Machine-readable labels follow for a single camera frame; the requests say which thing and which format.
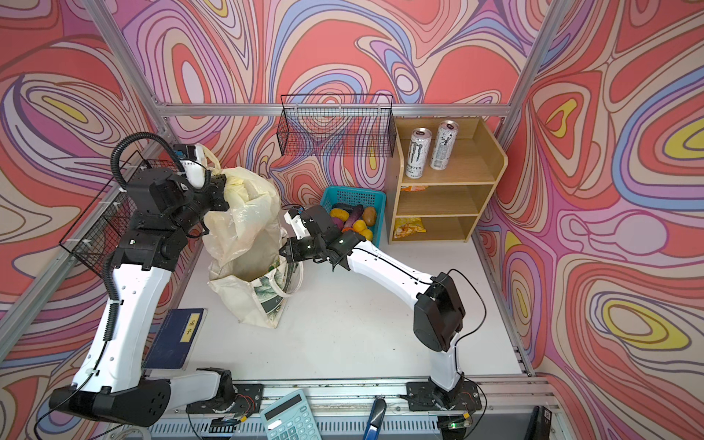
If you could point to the black wire basket back wall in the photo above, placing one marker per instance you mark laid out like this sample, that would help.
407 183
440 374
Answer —
337 125

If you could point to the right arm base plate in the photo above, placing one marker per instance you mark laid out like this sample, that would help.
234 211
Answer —
425 396

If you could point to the wooden shelf unit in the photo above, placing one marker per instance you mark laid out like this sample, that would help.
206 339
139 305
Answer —
451 201

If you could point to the white Monster can left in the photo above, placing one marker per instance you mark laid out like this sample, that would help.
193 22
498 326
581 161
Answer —
419 147

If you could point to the light purple toy eggplant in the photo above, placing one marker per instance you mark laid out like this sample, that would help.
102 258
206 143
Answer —
355 214

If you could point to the blue handled tool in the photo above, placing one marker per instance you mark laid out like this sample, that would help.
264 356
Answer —
375 420

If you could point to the teal calculator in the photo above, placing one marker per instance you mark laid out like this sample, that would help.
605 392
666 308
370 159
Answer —
290 418

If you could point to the purple toy onion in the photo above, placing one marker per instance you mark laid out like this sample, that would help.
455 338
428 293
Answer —
338 222

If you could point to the blue book on table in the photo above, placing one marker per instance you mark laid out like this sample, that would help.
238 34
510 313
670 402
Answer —
172 345

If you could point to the black wire basket left wall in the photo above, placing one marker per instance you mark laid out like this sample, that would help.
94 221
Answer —
99 236

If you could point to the yellow toy lemon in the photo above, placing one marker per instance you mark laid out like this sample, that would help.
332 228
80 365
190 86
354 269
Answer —
360 226

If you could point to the beige canvas tote bag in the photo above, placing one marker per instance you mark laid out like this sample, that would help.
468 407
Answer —
256 286

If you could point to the brown toy potato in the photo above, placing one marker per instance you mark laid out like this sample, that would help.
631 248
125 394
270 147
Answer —
369 216

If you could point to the yellow toy corn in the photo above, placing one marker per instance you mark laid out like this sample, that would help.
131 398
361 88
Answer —
340 214

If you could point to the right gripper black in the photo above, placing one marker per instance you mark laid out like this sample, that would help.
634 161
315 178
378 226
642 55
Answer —
294 255

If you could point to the teal plastic basket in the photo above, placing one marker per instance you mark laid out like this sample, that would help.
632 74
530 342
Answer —
356 201

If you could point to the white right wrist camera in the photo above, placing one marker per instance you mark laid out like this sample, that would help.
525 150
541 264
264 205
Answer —
294 220

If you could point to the yellowish plastic grocery bag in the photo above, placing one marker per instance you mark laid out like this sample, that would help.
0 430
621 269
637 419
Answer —
244 239

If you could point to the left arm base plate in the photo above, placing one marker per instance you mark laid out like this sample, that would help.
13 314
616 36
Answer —
243 399

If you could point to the white energy can right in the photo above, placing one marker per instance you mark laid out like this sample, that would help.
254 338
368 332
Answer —
446 136

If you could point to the yellow chip packet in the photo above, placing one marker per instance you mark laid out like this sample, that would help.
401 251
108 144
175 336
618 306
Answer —
408 226

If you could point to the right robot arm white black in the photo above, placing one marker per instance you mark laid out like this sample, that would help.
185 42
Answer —
437 310

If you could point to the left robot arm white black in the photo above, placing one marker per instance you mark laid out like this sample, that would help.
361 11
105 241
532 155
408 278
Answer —
110 386

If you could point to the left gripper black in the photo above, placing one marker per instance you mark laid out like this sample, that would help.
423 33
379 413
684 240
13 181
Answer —
215 192

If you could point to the black device bottom right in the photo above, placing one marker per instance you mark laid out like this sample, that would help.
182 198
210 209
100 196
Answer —
540 424

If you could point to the black wire basket wall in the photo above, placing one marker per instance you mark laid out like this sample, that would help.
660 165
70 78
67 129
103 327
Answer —
337 125
99 236

